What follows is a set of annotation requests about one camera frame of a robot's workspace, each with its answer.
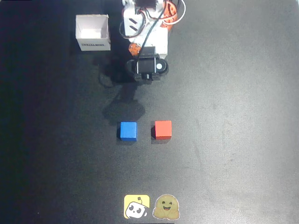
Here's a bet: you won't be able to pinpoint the red cube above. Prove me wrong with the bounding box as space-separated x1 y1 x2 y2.
154 120 172 140

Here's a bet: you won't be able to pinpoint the blue cube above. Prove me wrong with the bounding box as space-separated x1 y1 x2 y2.
120 121 138 142

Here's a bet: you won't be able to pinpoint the white open cardboard box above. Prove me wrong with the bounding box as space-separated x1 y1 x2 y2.
75 14 112 51

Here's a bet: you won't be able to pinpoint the hugging face emoji sticker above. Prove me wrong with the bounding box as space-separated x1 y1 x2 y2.
152 194 180 220

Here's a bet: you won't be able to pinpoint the yellow robot sticker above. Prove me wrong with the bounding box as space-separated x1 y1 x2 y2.
123 194 150 219

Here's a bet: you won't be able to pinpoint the black gripper-mounted camera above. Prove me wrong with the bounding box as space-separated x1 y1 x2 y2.
126 46 169 82

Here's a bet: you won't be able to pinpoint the white and red servo wires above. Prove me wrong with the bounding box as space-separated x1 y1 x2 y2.
139 0 187 26

